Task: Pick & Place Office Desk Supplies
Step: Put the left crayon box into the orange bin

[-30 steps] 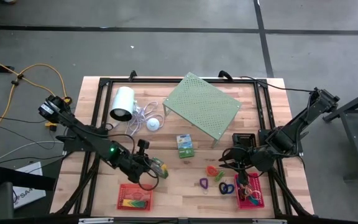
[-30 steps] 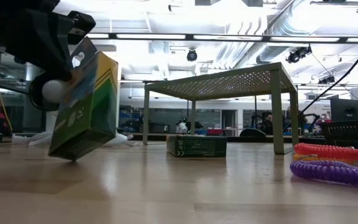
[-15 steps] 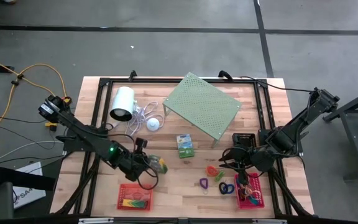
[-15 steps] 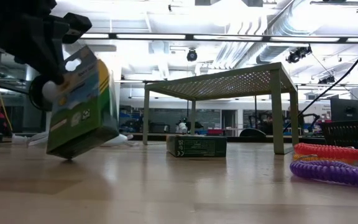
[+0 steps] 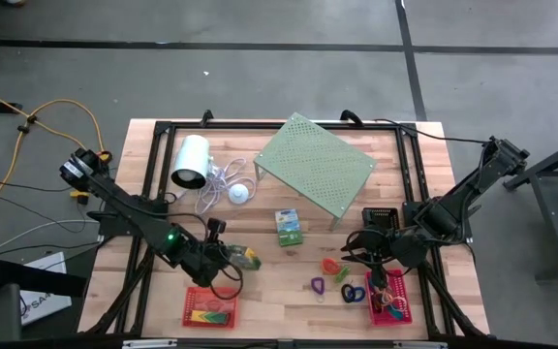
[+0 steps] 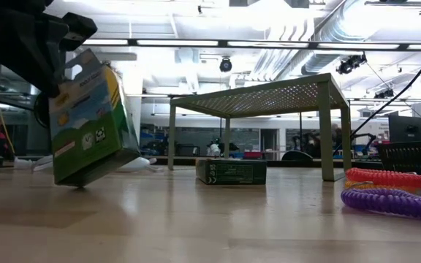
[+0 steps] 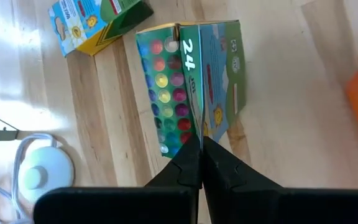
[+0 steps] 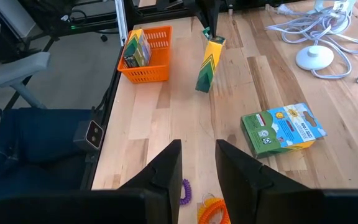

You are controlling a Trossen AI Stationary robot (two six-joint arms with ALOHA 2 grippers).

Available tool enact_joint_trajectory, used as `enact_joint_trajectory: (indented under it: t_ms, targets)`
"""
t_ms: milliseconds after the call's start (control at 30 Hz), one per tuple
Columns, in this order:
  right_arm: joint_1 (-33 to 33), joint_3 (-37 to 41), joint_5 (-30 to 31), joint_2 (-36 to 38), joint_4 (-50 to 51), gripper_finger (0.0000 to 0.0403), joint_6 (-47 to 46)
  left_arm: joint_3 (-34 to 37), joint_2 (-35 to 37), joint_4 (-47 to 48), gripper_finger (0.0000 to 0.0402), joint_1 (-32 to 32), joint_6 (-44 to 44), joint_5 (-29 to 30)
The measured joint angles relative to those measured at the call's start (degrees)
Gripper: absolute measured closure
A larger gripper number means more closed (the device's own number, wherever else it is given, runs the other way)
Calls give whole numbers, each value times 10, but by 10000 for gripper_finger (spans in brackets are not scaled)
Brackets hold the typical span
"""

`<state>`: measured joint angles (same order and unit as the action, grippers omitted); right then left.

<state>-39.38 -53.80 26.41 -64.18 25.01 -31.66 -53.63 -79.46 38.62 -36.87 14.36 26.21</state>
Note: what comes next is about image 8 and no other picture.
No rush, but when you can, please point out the yellow spiral wrist keychain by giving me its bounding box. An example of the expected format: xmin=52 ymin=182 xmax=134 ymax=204
xmin=196 ymin=197 xmax=220 ymax=224

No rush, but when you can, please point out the black floor equipment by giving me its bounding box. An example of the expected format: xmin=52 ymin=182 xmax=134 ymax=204
xmin=19 ymin=0 xmax=121 ymax=43

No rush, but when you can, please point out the red-orange plastic basket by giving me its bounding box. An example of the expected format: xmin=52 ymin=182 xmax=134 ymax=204
xmin=117 ymin=25 xmax=173 ymax=84

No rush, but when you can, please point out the white round cord switch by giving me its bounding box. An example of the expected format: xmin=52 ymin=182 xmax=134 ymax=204
xmin=295 ymin=45 xmax=335 ymax=72

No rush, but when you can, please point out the black table-level camera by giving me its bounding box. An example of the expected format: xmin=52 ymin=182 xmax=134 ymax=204
xmin=73 ymin=119 xmax=104 ymax=152

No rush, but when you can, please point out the green yellow crayon box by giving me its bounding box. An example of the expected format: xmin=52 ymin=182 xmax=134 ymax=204
xmin=195 ymin=27 xmax=227 ymax=94
xmin=122 ymin=28 xmax=152 ymax=68
xmin=240 ymin=103 xmax=328 ymax=160

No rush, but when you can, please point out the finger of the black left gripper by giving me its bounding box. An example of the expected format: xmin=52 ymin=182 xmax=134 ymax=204
xmin=208 ymin=0 xmax=226 ymax=37
xmin=196 ymin=0 xmax=211 ymax=32

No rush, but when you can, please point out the silver aluminium post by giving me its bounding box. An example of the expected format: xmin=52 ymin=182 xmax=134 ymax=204
xmin=114 ymin=0 xmax=129 ymax=47

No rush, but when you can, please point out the purple spiral wrist keychain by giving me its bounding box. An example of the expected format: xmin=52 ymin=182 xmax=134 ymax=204
xmin=179 ymin=178 xmax=193 ymax=206

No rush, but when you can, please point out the orange spiral wrist keychain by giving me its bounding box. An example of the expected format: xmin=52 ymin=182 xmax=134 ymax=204
xmin=201 ymin=200 xmax=231 ymax=224

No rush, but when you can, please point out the grey office chair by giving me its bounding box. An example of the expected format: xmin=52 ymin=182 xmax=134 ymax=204
xmin=0 ymin=51 xmax=52 ymax=110

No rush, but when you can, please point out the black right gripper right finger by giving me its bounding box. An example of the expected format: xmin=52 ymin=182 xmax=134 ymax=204
xmin=215 ymin=139 xmax=311 ymax=224

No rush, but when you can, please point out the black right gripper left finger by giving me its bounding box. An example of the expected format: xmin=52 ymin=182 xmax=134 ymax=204
xmin=118 ymin=139 xmax=183 ymax=224

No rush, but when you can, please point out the person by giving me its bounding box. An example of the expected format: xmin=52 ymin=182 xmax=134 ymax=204
xmin=0 ymin=0 xmax=94 ymax=224

